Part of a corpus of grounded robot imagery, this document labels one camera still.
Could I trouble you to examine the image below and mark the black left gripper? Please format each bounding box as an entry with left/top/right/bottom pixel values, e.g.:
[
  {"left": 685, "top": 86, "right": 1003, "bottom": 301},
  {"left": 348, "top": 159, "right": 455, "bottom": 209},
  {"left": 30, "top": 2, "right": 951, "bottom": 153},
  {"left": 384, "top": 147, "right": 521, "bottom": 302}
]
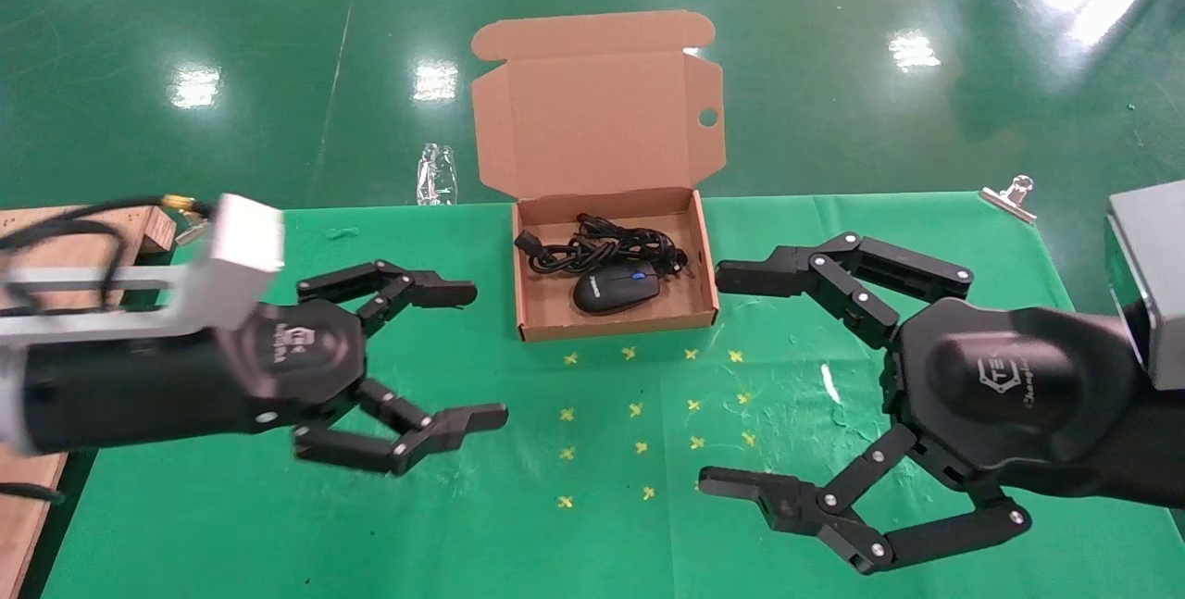
[{"left": 20, "top": 260, "right": 510, "bottom": 478}]

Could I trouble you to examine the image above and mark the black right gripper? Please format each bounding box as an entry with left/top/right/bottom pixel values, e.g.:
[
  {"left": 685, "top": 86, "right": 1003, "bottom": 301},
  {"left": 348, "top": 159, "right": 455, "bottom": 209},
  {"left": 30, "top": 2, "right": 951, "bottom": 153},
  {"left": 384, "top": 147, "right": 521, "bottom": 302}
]
[{"left": 696, "top": 231, "right": 1185, "bottom": 576}]

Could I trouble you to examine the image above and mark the black power cable with plug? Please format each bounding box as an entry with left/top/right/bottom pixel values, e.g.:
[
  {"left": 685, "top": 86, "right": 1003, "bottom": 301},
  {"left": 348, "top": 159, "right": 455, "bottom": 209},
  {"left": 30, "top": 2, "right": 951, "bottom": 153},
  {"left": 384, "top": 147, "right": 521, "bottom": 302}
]
[{"left": 515, "top": 213, "right": 681, "bottom": 278}]

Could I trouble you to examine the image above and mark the black thin mouse cable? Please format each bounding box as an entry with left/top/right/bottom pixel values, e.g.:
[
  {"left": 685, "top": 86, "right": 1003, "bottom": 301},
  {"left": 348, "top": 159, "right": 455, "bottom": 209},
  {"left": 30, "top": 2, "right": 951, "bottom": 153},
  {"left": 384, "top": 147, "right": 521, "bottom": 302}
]
[{"left": 572, "top": 215, "right": 691, "bottom": 316}]

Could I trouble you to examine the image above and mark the open brown cardboard box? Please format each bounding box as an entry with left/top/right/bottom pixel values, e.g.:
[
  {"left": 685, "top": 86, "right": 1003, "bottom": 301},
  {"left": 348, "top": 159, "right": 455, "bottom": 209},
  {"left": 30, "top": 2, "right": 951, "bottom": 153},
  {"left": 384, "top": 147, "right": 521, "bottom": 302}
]
[{"left": 470, "top": 10, "right": 726, "bottom": 342}]

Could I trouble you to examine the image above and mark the green table cloth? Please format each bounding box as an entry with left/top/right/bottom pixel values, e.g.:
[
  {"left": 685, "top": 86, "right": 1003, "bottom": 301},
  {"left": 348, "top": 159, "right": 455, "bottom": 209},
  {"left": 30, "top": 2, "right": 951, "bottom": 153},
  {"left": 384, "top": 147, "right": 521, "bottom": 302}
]
[{"left": 39, "top": 192, "right": 1185, "bottom": 599}]

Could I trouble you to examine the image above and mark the brown wooden board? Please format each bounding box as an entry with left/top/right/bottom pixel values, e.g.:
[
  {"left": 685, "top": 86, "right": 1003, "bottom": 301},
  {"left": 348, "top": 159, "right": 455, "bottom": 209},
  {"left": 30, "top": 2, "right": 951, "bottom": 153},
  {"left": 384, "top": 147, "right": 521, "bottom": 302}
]
[{"left": 0, "top": 206, "right": 178, "bottom": 599}]

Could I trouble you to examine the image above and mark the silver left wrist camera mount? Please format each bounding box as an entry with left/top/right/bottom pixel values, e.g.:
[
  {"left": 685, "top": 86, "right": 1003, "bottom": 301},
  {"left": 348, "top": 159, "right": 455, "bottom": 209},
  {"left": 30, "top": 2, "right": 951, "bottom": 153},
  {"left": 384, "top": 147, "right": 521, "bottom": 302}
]
[{"left": 0, "top": 193, "right": 285, "bottom": 343}]

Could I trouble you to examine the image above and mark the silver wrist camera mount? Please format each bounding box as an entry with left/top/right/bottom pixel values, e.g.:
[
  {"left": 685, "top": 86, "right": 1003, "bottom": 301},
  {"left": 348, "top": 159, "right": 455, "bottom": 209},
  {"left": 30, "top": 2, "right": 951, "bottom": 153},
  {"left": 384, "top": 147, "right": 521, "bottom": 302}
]
[
  {"left": 0, "top": 193, "right": 285, "bottom": 343},
  {"left": 1105, "top": 180, "right": 1185, "bottom": 391}
]

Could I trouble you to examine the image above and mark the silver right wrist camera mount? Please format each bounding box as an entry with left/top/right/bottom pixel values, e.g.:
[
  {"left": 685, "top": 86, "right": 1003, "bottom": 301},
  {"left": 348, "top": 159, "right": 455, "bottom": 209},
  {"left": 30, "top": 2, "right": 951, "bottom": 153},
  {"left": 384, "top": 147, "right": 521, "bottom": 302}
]
[{"left": 1105, "top": 180, "right": 1185, "bottom": 391}]

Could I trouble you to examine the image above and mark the black loose cable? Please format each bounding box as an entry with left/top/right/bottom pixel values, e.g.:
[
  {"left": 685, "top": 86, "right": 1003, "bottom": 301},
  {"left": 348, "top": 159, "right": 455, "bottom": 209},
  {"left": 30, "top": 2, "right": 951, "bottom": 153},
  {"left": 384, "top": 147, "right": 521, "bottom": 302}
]
[{"left": 0, "top": 482, "right": 68, "bottom": 505}]

